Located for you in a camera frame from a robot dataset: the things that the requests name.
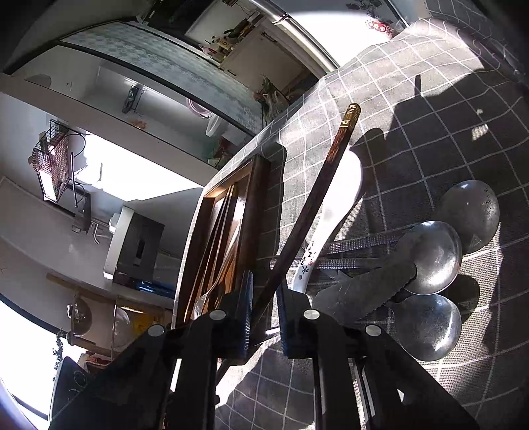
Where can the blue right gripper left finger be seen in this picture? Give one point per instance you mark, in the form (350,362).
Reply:
(240,306)

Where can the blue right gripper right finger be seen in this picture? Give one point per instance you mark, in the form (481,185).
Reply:
(295,330)

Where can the dark wooden chopstick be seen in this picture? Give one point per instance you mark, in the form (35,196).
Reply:
(308,212)

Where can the white ceramic spoon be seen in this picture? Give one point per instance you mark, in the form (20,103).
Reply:
(339,200)

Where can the white kitchen cabinet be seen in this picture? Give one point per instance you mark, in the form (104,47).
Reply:
(254,48)

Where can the brown wooden utensil tray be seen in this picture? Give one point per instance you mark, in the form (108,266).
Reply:
(222,241)

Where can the white and black box appliance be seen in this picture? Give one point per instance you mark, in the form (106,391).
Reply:
(133,249)

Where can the white toilet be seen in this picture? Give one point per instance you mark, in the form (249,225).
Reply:
(216,126)

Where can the grey checked tablecloth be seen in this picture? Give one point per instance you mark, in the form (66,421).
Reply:
(441,103)

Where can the black wire wall rack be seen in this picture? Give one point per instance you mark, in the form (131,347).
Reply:
(53,159)

